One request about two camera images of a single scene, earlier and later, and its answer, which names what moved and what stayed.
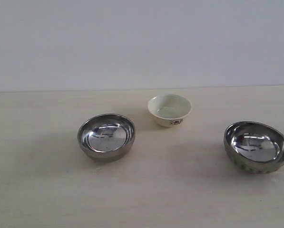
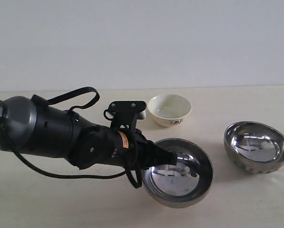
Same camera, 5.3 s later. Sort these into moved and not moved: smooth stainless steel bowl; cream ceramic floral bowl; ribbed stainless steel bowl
Moved: smooth stainless steel bowl
Not moved: ribbed stainless steel bowl; cream ceramic floral bowl
